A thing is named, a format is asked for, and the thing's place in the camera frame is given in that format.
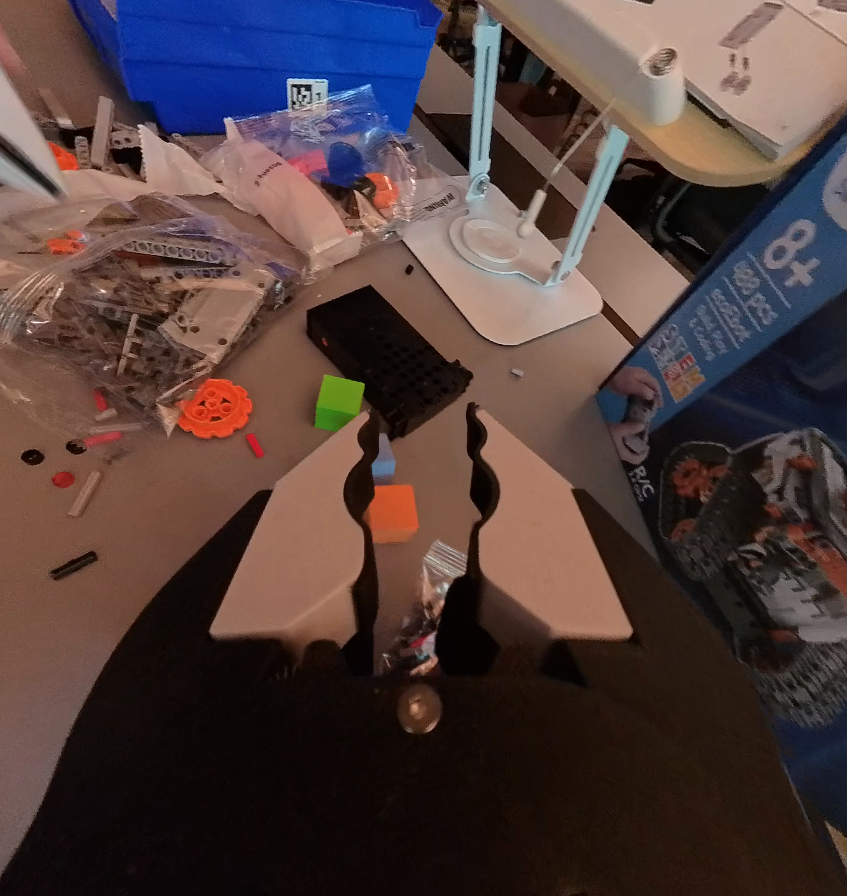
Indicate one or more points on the green foam cube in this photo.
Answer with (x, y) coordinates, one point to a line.
(340, 403)

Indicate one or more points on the orange plastic gear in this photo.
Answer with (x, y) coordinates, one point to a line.
(215, 409)

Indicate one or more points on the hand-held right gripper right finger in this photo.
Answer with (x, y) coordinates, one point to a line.
(557, 560)

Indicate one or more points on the white label wheels bag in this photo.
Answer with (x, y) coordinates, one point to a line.
(312, 182)

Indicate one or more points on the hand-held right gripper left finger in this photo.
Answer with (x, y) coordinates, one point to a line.
(291, 560)

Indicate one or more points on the grey desk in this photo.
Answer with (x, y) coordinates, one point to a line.
(158, 504)

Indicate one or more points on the white book stand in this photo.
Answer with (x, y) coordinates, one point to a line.
(515, 287)

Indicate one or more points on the black long pin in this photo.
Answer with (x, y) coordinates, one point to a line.
(74, 564)

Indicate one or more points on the orange foam cube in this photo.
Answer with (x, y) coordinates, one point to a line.
(391, 514)

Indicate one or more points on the light blue foam cube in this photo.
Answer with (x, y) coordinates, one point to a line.
(384, 459)

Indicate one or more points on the small clear parts bag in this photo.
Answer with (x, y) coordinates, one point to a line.
(427, 602)

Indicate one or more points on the clear bag of grey beams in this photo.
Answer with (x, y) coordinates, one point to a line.
(130, 308)

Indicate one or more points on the grey long pin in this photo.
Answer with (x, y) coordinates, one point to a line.
(85, 493)

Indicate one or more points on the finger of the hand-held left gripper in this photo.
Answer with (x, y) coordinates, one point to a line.
(10, 126)

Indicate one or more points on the blue plastic bin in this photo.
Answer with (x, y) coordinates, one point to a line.
(256, 56)

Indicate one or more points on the grey perforated beam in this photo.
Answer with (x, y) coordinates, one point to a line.
(102, 129)

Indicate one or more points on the instruction booklet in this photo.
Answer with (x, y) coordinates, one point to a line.
(802, 56)

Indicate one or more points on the blue robot kit box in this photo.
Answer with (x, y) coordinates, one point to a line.
(760, 560)

